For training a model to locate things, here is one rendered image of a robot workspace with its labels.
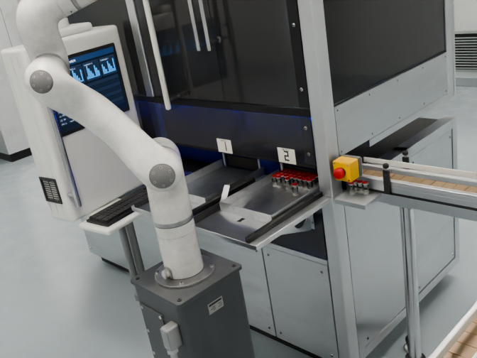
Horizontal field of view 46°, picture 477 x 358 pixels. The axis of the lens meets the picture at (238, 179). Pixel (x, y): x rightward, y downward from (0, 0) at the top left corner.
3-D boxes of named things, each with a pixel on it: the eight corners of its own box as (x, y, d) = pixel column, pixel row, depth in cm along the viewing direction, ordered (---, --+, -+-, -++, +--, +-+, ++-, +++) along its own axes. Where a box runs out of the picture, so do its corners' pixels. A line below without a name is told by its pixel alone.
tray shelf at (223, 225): (215, 168, 260) (214, 164, 260) (342, 194, 212) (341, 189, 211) (131, 209, 230) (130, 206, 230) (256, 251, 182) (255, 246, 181)
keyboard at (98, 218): (152, 185, 269) (151, 180, 268) (173, 189, 260) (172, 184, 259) (86, 222, 240) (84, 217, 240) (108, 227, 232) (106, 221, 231)
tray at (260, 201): (279, 177, 233) (277, 169, 231) (331, 187, 215) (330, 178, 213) (220, 210, 211) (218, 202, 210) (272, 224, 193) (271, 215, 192)
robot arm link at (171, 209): (154, 231, 164) (135, 155, 155) (152, 207, 181) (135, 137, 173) (194, 223, 165) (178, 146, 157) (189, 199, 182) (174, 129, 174)
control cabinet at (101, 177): (128, 175, 289) (89, 18, 261) (155, 179, 278) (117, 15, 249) (46, 218, 253) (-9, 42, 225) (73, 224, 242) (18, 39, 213)
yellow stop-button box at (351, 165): (346, 172, 205) (343, 153, 202) (363, 175, 200) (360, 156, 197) (333, 180, 200) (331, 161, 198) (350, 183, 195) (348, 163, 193)
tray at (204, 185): (222, 165, 256) (221, 158, 255) (265, 174, 238) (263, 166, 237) (164, 194, 235) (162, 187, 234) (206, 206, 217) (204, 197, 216)
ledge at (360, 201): (355, 188, 214) (355, 184, 213) (386, 194, 205) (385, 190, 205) (334, 203, 205) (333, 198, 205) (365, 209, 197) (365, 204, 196)
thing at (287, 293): (201, 204, 442) (179, 95, 410) (460, 275, 299) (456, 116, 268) (92, 263, 380) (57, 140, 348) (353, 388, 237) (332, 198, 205)
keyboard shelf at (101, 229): (140, 186, 278) (140, 181, 277) (182, 192, 261) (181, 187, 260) (67, 226, 246) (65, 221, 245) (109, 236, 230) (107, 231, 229)
